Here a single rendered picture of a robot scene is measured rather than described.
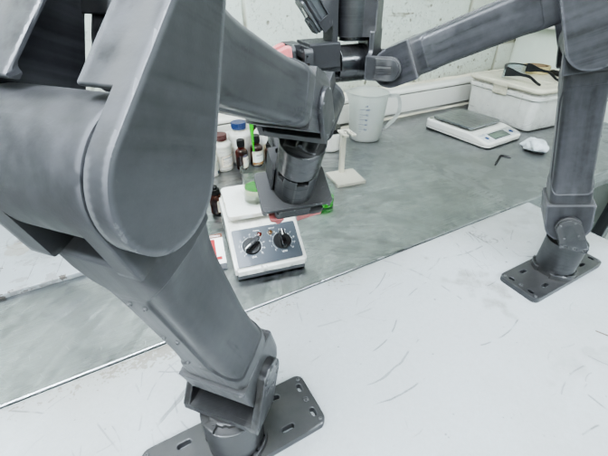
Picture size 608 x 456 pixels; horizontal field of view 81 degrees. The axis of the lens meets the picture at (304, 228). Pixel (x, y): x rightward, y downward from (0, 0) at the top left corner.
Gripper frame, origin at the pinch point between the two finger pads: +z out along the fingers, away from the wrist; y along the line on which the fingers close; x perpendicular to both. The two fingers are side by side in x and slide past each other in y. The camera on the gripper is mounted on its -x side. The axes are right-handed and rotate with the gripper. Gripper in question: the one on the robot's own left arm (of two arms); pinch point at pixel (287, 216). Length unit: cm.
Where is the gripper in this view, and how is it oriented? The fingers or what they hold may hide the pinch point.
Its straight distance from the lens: 59.0
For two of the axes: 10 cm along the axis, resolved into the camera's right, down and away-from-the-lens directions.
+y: -9.6, 1.7, -2.3
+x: 2.5, 8.9, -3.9
